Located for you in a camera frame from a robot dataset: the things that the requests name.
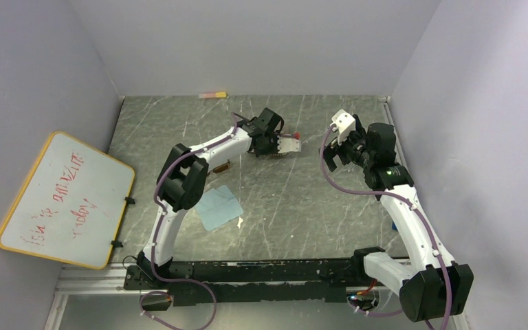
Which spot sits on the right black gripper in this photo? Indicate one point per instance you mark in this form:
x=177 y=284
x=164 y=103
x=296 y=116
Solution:
x=354 y=135

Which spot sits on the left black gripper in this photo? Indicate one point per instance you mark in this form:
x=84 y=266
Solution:
x=257 y=152

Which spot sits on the blue cleaning cloth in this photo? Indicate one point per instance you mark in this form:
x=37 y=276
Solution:
x=217 y=207

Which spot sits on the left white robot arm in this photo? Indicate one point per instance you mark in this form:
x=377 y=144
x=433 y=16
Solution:
x=181 y=182

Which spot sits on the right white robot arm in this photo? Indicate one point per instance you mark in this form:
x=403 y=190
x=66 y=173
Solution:
x=433 y=285

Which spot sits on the brown tinted sunglasses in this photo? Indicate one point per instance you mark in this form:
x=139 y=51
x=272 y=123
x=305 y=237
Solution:
x=221 y=168

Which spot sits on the pink yellow marker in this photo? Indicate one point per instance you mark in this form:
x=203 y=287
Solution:
x=213 y=95

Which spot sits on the blue black marker pen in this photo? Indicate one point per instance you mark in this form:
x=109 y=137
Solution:
x=394 y=226

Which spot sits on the yellow framed whiteboard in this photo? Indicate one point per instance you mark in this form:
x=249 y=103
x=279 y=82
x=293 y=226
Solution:
x=71 y=205

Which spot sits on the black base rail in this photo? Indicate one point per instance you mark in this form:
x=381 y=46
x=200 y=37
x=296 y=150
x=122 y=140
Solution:
x=331 y=280

